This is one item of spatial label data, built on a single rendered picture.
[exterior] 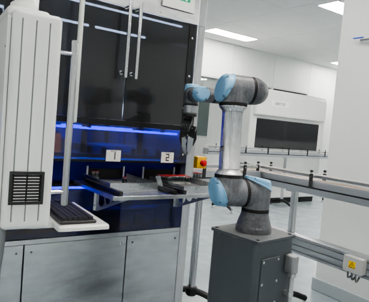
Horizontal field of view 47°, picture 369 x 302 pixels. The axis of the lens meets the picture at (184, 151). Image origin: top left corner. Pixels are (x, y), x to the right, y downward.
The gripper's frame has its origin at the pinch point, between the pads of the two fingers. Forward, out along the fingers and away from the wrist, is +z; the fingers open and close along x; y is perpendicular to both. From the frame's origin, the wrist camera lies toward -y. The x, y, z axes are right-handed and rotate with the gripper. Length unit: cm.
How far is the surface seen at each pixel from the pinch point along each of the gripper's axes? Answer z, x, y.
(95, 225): 28, 24, -63
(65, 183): 11, 34, -71
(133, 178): 17.0, 29.3, 8.0
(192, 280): 87, -2, 61
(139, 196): 19.8, 15.4, -32.6
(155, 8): -77, 24, 11
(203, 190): 18.1, -10.6, -4.7
